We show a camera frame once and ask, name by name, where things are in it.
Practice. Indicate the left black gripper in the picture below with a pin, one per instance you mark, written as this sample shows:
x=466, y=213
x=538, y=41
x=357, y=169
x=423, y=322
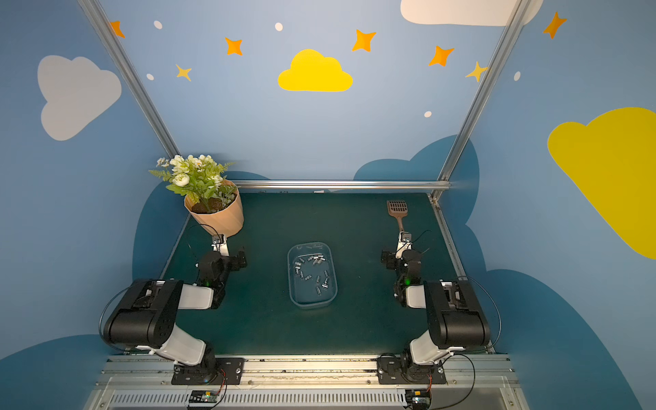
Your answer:
x=238, y=259

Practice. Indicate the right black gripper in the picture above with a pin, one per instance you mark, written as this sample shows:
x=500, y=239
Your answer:
x=388, y=259

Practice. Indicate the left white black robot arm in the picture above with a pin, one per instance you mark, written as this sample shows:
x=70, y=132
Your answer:
x=145, y=319

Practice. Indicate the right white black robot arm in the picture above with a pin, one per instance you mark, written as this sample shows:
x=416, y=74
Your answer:
x=454, y=317

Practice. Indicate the translucent blue storage box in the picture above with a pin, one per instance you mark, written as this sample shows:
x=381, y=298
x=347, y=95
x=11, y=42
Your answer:
x=312, y=278

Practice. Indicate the brown slotted scoop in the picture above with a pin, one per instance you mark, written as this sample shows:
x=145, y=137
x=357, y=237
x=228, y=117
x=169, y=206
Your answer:
x=398, y=209

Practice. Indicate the terracotta flower pot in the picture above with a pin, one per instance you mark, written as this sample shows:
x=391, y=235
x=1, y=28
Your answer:
x=228, y=221

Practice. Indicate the artificial white flower plant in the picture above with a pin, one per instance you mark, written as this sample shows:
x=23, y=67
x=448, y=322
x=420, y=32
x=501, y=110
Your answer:
x=200, y=179

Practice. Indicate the left small circuit board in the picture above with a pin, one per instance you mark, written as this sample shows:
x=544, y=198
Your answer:
x=204, y=398

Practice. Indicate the small circuit board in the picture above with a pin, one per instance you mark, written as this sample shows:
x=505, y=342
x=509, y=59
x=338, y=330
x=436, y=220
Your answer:
x=204, y=398
x=417, y=399

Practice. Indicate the right small circuit board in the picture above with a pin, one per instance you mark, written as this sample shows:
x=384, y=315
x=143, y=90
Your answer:
x=417, y=399

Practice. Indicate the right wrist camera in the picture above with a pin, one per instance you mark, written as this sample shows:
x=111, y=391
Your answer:
x=404, y=242

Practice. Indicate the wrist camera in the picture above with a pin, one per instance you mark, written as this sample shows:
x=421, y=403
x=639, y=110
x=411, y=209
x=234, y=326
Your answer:
x=219, y=244
x=404, y=242

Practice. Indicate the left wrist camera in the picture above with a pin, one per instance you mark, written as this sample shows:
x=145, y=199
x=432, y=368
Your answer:
x=219, y=244

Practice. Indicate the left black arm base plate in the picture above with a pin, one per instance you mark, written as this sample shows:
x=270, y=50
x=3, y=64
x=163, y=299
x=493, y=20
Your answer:
x=220, y=370

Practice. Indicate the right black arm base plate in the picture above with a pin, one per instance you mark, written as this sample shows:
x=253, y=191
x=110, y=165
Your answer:
x=401, y=370

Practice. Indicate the aluminium front rail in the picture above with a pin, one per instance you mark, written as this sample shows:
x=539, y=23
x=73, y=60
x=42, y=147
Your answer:
x=308, y=382

